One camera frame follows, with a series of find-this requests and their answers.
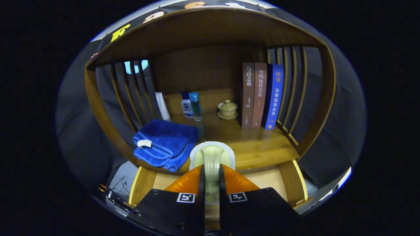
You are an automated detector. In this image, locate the grey electronic device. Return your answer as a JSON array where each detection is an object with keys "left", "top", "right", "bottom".
[{"left": 105, "top": 190, "right": 132, "bottom": 217}]

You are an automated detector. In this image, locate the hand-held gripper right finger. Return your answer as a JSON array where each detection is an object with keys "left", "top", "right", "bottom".
[{"left": 219, "top": 164, "right": 301, "bottom": 236}]

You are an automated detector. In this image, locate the blue and white lotion bottle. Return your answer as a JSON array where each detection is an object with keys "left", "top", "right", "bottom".
[{"left": 181, "top": 92, "right": 194, "bottom": 118}]

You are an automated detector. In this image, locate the thin cable bundle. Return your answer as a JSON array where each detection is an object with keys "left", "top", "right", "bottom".
[{"left": 110, "top": 175, "right": 132, "bottom": 197}]

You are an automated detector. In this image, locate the teal bottle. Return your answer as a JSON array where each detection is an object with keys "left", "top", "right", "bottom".
[{"left": 189, "top": 92, "right": 202, "bottom": 122}]

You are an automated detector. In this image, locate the wooden cabinet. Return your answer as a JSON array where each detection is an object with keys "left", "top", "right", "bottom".
[{"left": 84, "top": 7, "right": 337, "bottom": 210}]

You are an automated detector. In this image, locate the dark brown book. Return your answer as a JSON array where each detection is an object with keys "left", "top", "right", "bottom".
[{"left": 241, "top": 62, "right": 255, "bottom": 129}]

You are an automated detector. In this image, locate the wooden drawer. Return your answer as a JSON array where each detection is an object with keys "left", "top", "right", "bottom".
[{"left": 129, "top": 160, "right": 309, "bottom": 230}]

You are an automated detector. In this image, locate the blue folded towel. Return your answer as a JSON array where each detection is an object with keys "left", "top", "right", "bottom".
[{"left": 133, "top": 119, "right": 199, "bottom": 172}]

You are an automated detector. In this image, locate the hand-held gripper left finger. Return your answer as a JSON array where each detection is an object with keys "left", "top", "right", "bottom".
[{"left": 130, "top": 165, "right": 205, "bottom": 236}]

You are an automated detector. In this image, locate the green handled white scrub brush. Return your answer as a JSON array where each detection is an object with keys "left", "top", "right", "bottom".
[{"left": 189, "top": 141, "right": 236, "bottom": 204}]

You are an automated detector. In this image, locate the beige lidded tea cup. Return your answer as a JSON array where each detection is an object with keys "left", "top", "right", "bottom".
[{"left": 218, "top": 100, "right": 239, "bottom": 120}]

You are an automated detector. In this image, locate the reddish brown book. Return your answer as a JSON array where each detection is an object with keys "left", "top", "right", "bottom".
[{"left": 251, "top": 62, "right": 268, "bottom": 129}]

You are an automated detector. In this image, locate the blue book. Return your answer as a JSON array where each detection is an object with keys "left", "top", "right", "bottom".
[{"left": 262, "top": 64, "right": 284, "bottom": 130}]

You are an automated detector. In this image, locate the wooden countertop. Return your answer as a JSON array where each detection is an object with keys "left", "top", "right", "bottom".
[{"left": 131, "top": 113, "right": 300, "bottom": 172}]

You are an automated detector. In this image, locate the white tube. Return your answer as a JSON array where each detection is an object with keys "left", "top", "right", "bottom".
[{"left": 155, "top": 92, "right": 172, "bottom": 122}]

